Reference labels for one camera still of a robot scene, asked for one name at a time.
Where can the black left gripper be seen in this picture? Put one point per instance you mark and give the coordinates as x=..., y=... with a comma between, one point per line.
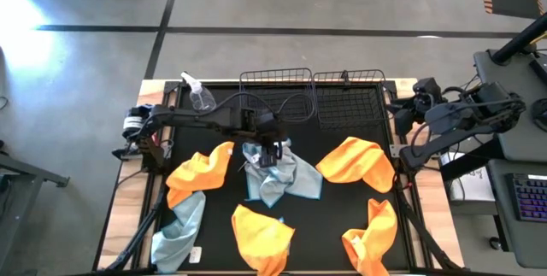
x=271, y=128

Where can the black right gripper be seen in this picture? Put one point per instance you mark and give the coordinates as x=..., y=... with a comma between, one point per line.
x=407, y=121

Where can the grey-blue microfiber towel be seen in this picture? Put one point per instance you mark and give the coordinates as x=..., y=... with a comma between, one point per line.
x=295, y=177
x=179, y=233

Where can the orange microfiber towel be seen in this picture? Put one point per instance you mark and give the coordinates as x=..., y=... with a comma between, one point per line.
x=376, y=233
x=201, y=173
x=354, y=162
x=260, y=242

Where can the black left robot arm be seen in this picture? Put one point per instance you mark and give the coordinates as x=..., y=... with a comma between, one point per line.
x=192, y=118

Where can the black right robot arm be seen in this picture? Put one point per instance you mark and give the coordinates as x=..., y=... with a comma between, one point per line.
x=453, y=137

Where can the clear plastic spray bottle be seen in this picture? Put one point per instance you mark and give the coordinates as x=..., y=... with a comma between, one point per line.
x=203, y=100

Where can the black table mat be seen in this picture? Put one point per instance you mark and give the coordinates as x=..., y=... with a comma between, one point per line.
x=325, y=224

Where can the grey desk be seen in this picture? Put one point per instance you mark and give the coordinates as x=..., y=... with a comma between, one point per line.
x=487, y=79

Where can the white box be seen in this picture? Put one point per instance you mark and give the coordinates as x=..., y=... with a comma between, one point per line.
x=470, y=182

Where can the black desk pole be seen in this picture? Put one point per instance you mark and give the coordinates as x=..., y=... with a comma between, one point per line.
x=517, y=39

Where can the black backlit keyboard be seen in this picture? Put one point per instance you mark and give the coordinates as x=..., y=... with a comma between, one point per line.
x=530, y=197

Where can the grey metal stand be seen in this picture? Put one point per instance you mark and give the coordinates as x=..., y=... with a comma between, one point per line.
x=25, y=177

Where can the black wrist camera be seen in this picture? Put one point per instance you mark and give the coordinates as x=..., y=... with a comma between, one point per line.
x=427, y=89

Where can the black frame strut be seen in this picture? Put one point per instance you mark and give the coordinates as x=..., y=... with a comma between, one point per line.
x=427, y=233
x=137, y=233

